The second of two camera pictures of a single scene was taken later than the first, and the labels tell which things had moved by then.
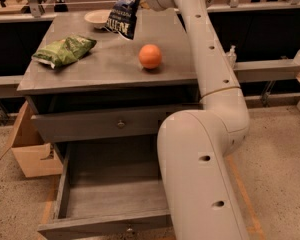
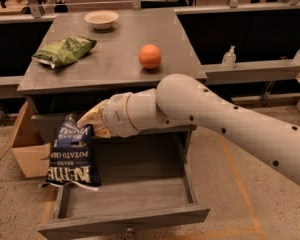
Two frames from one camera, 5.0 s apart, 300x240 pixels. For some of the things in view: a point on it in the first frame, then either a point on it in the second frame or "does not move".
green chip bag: [64, 51] does not move
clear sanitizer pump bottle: [232, 56] does not move
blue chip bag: [122, 18] → [73, 157]
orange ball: [150, 56] does not move
